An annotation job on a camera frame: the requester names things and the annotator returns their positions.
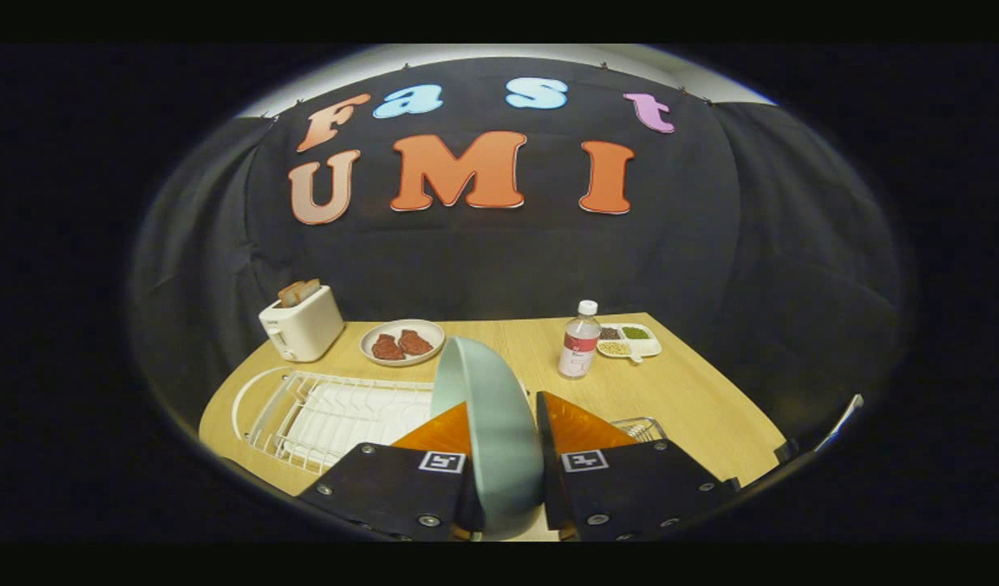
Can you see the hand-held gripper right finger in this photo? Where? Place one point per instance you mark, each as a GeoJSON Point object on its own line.
{"type": "Point", "coordinates": [630, 492]}

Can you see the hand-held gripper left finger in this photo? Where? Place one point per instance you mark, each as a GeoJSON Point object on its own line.
{"type": "Point", "coordinates": [394, 488]}

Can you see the light green plate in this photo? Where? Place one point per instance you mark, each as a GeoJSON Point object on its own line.
{"type": "Point", "coordinates": [499, 439]}

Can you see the white divided dish with beans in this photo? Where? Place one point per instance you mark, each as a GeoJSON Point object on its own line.
{"type": "Point", "coordinates": [642, 347]}

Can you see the small white plate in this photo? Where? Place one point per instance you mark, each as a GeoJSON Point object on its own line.
{"type": "Point", "coordinates": [430, 330]}

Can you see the red meat piece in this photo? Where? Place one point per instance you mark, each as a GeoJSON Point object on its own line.
{"type": "Point", "coordinates": [387, 348]}
{"type": "Point", "coordinates": [416, 343]}

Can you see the clear bottle with red label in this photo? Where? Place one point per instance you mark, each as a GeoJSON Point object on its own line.
{"type": "Point", "coordinates": [578, 350]}

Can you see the white toaster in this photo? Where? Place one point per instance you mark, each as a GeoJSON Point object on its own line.
{"type": "Point", "coordinates": [308, 330]}

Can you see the brown bread slice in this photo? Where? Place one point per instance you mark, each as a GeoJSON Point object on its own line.
{"type": "Point", "coordinates": [289, 295]}
{"type": "Point", "coordinates": [309, 288]}

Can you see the grey curved bar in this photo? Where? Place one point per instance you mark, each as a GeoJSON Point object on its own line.
{"type": "Point", "coordinates": [843, 422]}

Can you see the black backdrop cloth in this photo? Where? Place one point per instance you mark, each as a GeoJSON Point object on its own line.
{"type": "Point", "coordinates": [752, 244]}

